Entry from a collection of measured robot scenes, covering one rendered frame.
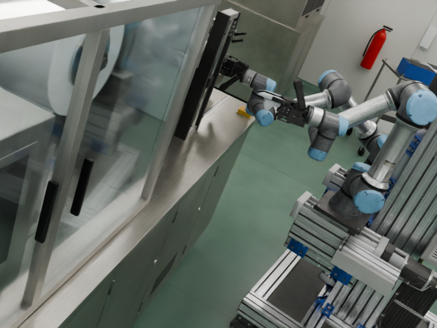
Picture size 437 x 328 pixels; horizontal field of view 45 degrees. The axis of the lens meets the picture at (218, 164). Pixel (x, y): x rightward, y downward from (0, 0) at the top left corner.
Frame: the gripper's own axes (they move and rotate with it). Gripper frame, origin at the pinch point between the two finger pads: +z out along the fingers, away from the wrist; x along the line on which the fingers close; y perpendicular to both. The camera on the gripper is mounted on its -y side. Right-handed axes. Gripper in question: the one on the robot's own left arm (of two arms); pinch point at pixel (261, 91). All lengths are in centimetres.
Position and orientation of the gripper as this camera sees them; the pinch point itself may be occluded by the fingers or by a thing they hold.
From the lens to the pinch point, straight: 201.7
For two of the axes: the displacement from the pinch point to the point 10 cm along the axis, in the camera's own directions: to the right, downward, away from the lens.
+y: -3.4, 8.8, 3.2
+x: 0.2, -3.3, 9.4
